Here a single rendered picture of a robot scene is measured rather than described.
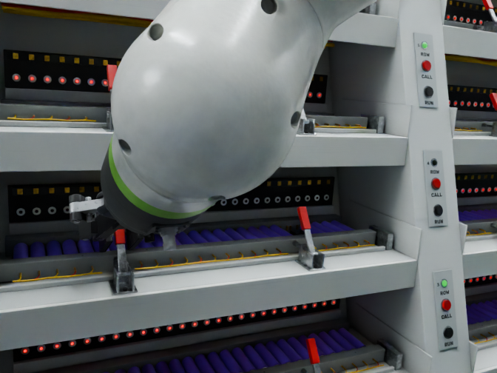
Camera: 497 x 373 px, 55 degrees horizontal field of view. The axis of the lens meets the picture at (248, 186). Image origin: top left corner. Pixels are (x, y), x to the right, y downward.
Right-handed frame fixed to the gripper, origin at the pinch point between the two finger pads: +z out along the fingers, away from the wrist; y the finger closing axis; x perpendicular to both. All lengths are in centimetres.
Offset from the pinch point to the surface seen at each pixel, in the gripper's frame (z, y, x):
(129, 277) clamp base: 0.7, 0.8, -5.2
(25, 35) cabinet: 9.6, -10.0, 33.5
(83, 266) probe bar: 4.7, -4.0, -2.8
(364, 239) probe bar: 4.7, 40.0, -2.6
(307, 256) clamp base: -0.2, 25.7, -5.1
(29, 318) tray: -0.6, -10.3, -8.7
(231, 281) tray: -0.6, 13.5, -7.3
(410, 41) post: -9, 47, 26
